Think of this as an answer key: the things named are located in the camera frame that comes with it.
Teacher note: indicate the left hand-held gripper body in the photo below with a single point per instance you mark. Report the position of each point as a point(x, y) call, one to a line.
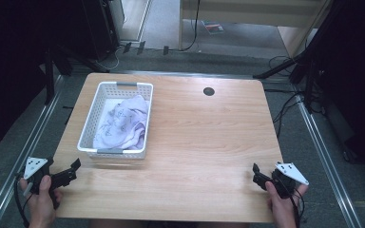
point(35, 166)

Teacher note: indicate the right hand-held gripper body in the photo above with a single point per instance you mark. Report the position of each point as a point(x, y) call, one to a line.
point(286, 180)

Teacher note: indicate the white plastic basket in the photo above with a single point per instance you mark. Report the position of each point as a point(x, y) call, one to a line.
point(88, 126)

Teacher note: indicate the pale printed cloth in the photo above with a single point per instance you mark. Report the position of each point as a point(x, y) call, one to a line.
point(123, 123)

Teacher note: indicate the person's right hand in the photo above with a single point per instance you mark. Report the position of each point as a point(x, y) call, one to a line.
point(282, 209)

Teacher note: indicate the person's left hand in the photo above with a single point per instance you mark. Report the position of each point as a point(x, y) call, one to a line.
point(41, 205)

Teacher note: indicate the black metal stand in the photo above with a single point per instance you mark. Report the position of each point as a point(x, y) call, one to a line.
point(310, 82)
point(49, 79)

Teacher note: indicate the black round table grommet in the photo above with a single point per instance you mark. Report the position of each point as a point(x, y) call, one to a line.
point(208, 91)

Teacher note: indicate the black cabinet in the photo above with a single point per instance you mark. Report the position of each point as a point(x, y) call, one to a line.
point(99, 28)

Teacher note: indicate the booklet on floor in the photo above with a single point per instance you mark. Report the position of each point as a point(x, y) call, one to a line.
point(214, 27)

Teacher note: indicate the aluminium floor rail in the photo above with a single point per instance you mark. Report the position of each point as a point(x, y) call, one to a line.
point(326, 158)
point(22, 158)

